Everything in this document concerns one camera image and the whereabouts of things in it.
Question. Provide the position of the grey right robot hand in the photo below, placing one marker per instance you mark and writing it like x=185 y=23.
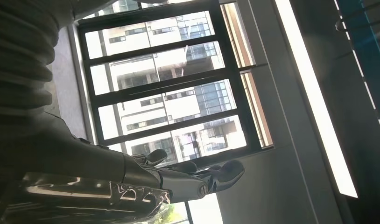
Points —
x=69 y=160

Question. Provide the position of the black framed window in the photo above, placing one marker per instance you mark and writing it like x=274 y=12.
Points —
x=165 y=84

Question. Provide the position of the long white ceiling light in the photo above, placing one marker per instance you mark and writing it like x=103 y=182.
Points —
x=313 y=99

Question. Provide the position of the blue metal beam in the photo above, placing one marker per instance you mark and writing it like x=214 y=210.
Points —
x=369 y=61

